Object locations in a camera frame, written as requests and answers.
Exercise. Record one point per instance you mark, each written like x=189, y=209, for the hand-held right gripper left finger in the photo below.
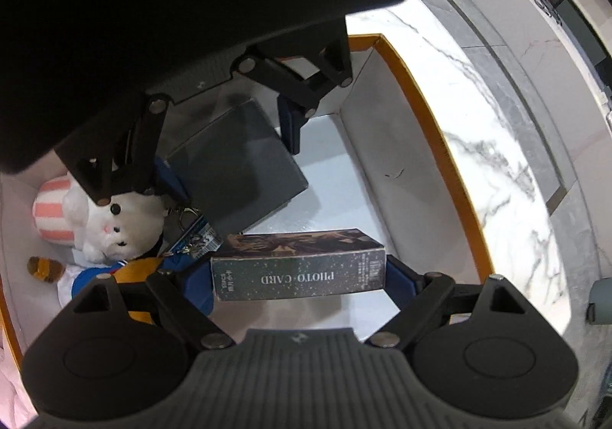
x=198, y=288

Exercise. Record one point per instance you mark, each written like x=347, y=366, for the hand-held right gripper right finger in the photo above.
x=401, y=281

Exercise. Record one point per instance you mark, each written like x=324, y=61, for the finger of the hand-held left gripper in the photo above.
x=169, y=183
x=291, y=132

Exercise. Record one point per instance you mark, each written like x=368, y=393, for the dark grey box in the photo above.
x=239, y=161

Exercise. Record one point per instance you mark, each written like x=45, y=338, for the white plush with striped ball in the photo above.
x=114, y=228

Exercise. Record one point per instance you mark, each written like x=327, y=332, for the duck plush toy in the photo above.
x=129, y=271

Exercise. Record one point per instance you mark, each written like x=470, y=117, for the dark photo card box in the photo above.
x=296, y=273

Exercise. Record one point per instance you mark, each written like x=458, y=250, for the orange cardboard box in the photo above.
x=406, y=171

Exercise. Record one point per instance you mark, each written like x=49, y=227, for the brown striped plush piece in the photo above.
x=45, y=268

